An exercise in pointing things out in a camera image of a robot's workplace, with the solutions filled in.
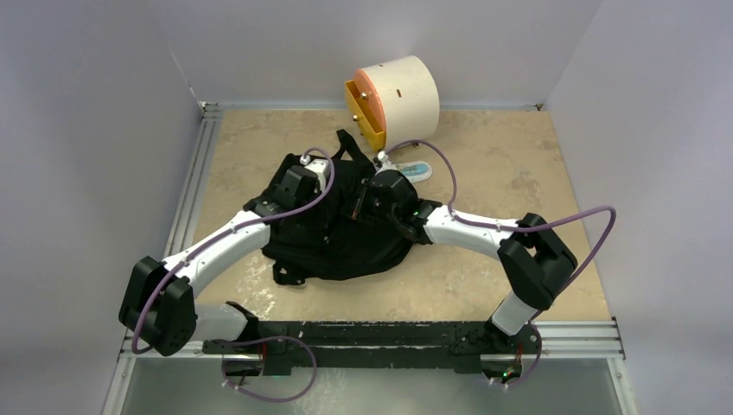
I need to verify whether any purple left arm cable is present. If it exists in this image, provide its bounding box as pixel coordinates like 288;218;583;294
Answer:
130;147;337;404

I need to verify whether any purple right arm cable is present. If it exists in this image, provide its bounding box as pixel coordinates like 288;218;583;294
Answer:
380;138;618;391

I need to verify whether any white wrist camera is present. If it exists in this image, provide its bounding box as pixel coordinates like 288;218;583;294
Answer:
300;155;332;192
373;150;398;174

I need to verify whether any black student backpack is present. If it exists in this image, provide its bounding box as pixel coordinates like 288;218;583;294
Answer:
262;130;414;285

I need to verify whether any blue scissors blister pack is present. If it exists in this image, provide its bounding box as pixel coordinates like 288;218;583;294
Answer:
398;161;433;183

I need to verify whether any cream cylindrical drawer box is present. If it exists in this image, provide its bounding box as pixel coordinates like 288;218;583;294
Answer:
350;55;440;149

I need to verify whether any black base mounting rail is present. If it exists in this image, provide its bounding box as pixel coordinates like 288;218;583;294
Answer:
203;321;541;378

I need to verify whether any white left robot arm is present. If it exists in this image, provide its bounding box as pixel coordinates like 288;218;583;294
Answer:
118;156;335;356

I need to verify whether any aluminium table frame rail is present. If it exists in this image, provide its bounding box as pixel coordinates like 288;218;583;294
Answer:
103;102;225;414

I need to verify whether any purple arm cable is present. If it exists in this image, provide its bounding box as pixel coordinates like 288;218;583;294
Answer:
380;138;618;391
130;147;337;404

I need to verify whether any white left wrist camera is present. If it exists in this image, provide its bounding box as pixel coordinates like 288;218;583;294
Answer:
300;155;332;192

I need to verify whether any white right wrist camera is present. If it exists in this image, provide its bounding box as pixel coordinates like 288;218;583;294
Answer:
373;150;398;174

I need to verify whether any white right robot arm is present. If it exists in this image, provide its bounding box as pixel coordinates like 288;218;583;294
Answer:
352;170;577;352

